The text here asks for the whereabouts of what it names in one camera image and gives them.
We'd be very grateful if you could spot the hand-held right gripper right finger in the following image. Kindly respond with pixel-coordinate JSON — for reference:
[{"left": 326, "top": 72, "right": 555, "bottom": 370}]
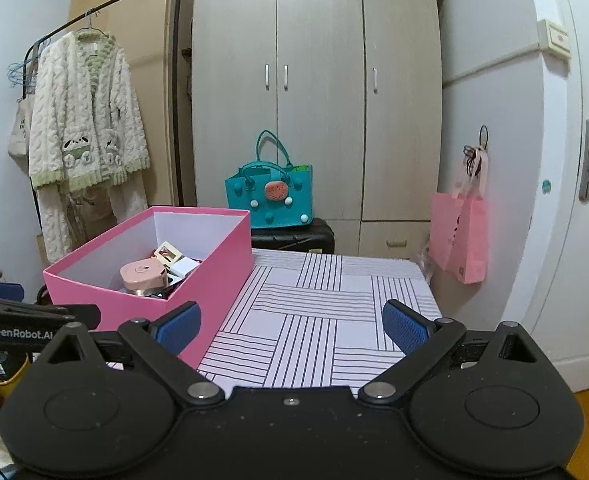
[{"left": 359, "top": 299, "right": 555, "bottom": 403}]

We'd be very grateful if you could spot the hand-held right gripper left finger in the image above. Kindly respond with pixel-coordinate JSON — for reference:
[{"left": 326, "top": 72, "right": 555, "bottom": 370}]
[{"left": 39, "top": 301, "right": 225, "bottom": 407}]

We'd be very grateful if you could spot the pink round device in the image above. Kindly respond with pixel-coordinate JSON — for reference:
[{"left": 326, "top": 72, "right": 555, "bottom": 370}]
[{"left": 120, "top": 258, "right": 169, "bottom": 293}]

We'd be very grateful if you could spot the pink cardboard box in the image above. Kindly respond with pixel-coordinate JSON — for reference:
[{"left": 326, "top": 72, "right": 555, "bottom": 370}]
[{"left": 43, "top": 206, "right": 254, "bottom": 370}]

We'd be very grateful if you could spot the yellow container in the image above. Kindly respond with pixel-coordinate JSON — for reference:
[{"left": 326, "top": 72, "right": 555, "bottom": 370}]
[{"left": 0, "top": 352, "right": 30, "bottom": 398}]

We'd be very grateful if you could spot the white striped tablecloth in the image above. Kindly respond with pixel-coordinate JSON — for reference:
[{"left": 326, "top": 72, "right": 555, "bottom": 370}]
[{"left": 194, "top": 249, "right": 443, "bottom": 390}]

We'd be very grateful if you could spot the pink tote bag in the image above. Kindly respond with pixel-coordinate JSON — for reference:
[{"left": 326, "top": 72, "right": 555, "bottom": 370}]
[{"left": 429, "top": 152, "right": 490, "bottom": 285}]

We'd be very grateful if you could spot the black suitcase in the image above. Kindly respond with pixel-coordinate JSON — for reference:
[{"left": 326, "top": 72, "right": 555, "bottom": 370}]
[{"left": 250, "top": 217, "right": 335, "bottom": 255}]

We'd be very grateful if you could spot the teal felt handbag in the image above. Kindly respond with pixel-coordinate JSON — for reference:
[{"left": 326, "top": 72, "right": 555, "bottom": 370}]
[{"left": 224, "top": 130, "right": 315, "bottom": 228}]

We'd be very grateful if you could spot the canvas tote bag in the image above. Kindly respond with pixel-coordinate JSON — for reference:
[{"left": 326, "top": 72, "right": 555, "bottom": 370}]
[{"left": 8, "top": 92, "right": 38, "bottom": 158}]

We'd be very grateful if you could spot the white door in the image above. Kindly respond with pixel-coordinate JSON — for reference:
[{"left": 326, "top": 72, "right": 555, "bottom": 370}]
[{"left": 515, "top": 0, "right": 589, "bottom": 393}]

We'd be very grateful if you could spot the cream green knitted robe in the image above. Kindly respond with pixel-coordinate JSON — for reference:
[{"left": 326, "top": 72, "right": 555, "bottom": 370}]
[{"left": 28, "top": 30, "right": 151, "bottom": 263}]

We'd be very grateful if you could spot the tan tall cabinet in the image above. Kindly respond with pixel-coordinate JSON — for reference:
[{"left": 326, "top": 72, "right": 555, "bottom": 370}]
[{"left": 109, "top": 0, "right": 195, "bottom": 208}]

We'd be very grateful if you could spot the beige wooden wardrobe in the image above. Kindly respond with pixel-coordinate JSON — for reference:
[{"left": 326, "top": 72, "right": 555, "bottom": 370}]
[{"left": 190, "top": 0, "right": 443, "bottom": 261}]

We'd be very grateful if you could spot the black clothes rack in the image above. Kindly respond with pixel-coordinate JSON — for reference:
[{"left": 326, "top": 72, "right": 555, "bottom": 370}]
[{"left": 24, "top": 0, "right": 182, "bottom": 211}]

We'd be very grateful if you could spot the white wall charger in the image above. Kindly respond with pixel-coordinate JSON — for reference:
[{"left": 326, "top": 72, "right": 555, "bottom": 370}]
[{"left": 167, "top": 257, "right": 202, "bottom": 281}]

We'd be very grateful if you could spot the cream plastic bracket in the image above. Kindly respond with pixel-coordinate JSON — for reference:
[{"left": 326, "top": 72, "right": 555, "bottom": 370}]
[{"left": 153, "top": 242, "right": 184, "bottom": 266}]

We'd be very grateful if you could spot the cream light switch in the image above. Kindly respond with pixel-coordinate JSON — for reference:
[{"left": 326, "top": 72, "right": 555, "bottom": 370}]
[{"left": 537, "top": 19, "right": 573, "bottom": 58}]

